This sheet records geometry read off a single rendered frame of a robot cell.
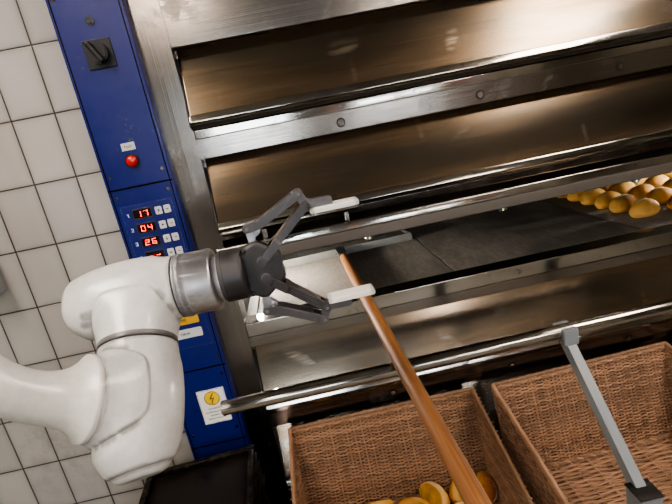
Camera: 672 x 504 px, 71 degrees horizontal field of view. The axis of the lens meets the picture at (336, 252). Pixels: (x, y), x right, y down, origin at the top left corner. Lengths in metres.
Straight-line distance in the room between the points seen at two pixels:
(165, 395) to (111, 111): 0.79
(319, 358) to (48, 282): 0.73
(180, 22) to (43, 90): 0.35
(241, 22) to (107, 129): 0.40
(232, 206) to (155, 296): 0.60
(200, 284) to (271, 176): 0.62
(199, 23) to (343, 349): 0.91
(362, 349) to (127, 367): 0.87
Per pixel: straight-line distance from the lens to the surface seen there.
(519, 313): 1.48
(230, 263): 0.66
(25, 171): 1.37
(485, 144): 1.32
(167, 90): 1.25
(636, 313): 1.16
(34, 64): 1.35
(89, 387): 0.61
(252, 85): 1.22
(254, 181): 1.23
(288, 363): 1.39
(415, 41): 1.28
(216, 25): 1.25
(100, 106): 1.26
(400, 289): 1.34
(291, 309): 0.70
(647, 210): 1.79
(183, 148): 1.24
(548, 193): 1.24
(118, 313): 0.67
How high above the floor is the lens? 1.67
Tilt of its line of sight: 16 degrees down
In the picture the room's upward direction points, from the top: 11 degrees counter-clockwise
